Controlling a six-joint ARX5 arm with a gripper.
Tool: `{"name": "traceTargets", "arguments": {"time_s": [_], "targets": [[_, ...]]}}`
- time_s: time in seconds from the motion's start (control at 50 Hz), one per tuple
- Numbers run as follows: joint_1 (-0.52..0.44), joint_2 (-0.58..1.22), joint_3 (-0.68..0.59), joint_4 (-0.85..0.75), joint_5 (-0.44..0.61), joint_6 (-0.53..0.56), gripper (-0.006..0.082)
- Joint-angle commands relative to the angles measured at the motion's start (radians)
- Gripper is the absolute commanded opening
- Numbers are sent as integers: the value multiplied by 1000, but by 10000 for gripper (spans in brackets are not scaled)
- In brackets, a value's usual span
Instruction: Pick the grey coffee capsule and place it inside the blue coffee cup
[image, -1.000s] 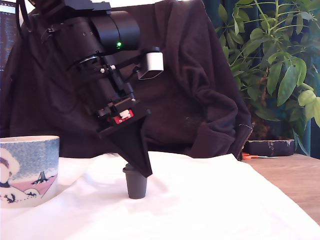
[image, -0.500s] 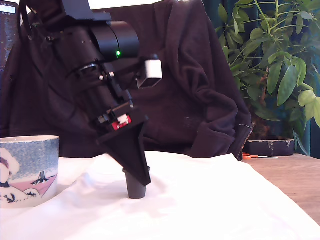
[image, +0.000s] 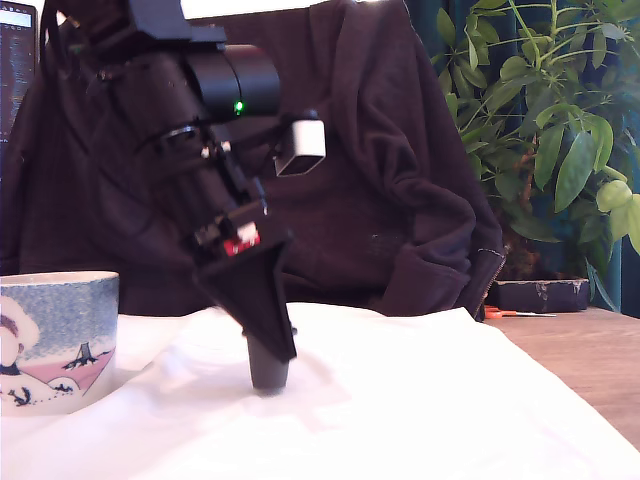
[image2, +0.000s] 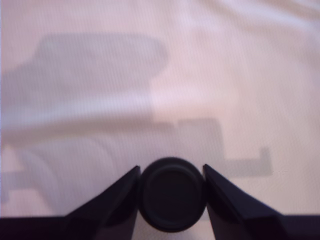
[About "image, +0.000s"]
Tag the grey coffee capsule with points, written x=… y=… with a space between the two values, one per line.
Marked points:
x=268 y=375

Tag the blue illustrated coffee cup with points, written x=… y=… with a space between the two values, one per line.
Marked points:
x=65 y=325

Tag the dark draped sweater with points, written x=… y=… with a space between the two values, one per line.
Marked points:
x=380 y=165

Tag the white table cloth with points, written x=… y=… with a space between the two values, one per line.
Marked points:
x=425 y=410

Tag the computer monitor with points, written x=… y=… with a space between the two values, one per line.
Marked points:
x=17 y=65

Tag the dark rectangular planter box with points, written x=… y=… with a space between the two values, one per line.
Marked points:
x=530 y=296

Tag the green leafy houseplant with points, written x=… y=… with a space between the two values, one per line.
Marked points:
x=570 y=165

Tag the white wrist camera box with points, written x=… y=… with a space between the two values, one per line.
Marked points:
x=309 y=141

